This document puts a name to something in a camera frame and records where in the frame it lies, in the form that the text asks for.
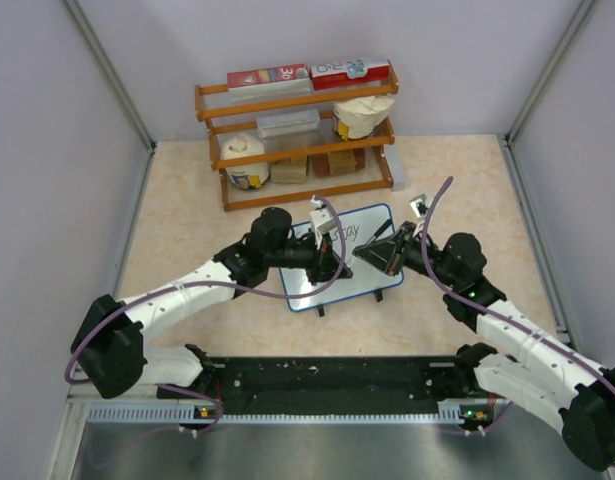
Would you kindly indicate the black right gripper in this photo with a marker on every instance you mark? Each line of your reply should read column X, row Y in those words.
column 385, row 254

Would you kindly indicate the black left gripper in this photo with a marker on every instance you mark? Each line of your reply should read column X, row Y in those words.
column 327, row 263

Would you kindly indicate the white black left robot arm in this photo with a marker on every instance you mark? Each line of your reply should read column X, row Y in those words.
column 112, row 345

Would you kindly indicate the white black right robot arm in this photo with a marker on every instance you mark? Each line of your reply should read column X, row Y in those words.
column 517, row 359

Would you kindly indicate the grey block beside rack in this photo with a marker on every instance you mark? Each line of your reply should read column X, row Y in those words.
column 395, row 165

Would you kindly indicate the brown sponge stack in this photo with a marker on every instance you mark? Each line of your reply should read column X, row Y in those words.
column 338, row 162

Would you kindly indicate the beige sponge stack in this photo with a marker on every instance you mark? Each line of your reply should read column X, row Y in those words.
column 291, row 170

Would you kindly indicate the cream bag upper shelf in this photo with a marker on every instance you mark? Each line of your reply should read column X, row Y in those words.
column 357, row 118

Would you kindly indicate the orange wooden shelf rack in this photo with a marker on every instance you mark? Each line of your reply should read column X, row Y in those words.
column 375, row 174

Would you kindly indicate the silver metal box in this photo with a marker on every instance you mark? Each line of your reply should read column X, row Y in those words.
column 287, row 123

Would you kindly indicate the red white wrap box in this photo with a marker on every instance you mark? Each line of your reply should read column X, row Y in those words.
column 349, row 72

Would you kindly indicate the red foil wrap box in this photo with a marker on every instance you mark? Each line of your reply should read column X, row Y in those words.
column 269, row 82

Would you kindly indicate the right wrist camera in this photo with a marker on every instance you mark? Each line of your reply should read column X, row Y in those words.
column 420, row 205

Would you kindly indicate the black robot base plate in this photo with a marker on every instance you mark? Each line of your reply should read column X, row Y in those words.
column 333, row 385

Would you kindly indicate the grey slotted cable duct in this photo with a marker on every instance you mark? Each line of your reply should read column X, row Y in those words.
column 444, row 413

